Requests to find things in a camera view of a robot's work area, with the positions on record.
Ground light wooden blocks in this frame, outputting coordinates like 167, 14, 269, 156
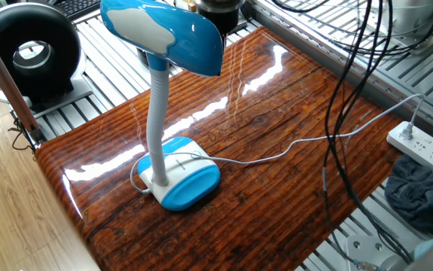
174, 0, 198, 12

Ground black ring fan white base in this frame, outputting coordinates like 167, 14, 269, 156
0, 2, 95, 114

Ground silver metal mounting plate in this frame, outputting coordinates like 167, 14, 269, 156
346, 235, 420, 271

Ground blue and white desk lamp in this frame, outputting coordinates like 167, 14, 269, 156
99, 0, 224, 212

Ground white power strip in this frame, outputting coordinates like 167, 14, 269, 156
386, 120, 433, 187

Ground glossy wood grain mat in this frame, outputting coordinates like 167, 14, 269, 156
35, 26, 404, 271

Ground dark tangled string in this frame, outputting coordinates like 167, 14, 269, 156
8, 118, 36, 154

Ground dark grey cloth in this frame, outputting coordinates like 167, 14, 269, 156
384, 154, 433, 236

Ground brown wooden post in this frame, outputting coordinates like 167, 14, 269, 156
0, 17, 46, 144

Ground white lamp power cord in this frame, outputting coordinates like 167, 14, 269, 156
130, 93, 426, 196

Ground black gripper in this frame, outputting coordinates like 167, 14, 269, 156
200, 10, 242, 38

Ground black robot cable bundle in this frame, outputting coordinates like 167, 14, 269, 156
268, 0, 433, 264

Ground black keyboard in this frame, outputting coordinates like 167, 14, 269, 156
52, 0, 102, 20

